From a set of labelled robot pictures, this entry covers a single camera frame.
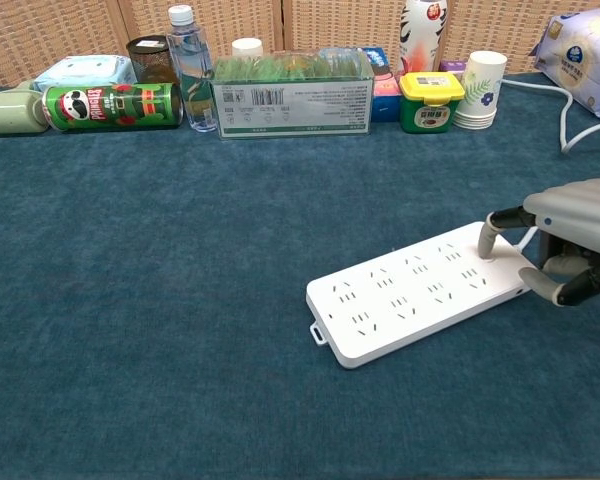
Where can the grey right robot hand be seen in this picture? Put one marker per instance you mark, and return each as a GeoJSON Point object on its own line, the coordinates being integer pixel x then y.
{"type": "Point", "coordinates": [575, 215]}

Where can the white power strip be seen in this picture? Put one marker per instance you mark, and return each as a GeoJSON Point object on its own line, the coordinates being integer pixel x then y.
{"type": "Point", "coordinates": [410, 300]}

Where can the white blue tissue pack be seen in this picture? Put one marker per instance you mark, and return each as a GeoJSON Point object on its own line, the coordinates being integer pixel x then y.
{"type": "Point", "coordinates": [585, 60]}

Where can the floral paper cup stack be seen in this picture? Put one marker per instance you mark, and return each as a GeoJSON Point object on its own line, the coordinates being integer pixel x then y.
{"type": "Point", "coordinates": [480, 90]}

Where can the yellow lid green container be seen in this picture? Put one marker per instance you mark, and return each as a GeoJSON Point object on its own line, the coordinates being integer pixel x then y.
{"type": "Point", "coordinates": [430, 102]}

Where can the small purple box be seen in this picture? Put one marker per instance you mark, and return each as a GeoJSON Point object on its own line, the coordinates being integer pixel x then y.
{"type": "Point", "coordinates": [455, 66]}

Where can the pink and blue box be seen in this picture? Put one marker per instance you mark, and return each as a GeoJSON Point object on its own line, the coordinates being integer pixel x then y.
{"type": "Point", "coordinates": [386, 97]}

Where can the white orange drink bottle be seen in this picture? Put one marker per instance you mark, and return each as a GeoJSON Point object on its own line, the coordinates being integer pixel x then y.
{"type": "Point", "coordinates": [422, 40]}

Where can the blue Oreo box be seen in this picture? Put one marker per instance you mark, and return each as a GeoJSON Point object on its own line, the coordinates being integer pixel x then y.
{"type": "Point", "coordinates": [377, 59]}

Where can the clear box of green packets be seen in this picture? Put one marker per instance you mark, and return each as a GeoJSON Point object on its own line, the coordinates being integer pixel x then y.
{"type": "Point", "coordinates": [290, 100]}

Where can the blue carpet table cover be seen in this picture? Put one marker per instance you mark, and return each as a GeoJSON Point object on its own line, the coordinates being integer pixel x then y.
{"type": "Point", "coordinates": [180, 300]}

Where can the clear water bottle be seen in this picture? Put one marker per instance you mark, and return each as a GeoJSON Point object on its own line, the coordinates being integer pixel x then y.
{"type": "Point", "coordinates": [192, 65]}

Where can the dark mesh pen holder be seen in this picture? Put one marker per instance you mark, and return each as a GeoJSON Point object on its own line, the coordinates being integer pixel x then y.
{"type": "Point", "coordinates": [152, 60]}

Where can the green Pringles can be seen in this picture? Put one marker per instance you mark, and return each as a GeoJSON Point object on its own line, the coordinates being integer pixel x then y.
{"type": "Point", "coordinates": [112, 106]}

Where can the light blue wet wipes pack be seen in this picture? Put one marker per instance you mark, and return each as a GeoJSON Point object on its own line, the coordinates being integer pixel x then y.
{"type": "Point", "coordinates": [85, 72]}

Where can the woven bamboo folding screen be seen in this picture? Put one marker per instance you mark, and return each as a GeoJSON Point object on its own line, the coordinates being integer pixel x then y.
{"type": "Point", "coordinates": [55, 35]}

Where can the pale green bottle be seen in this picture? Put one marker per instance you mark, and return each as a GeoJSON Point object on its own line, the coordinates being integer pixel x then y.
{"type": "Point", "coordinates": [10, 112]}

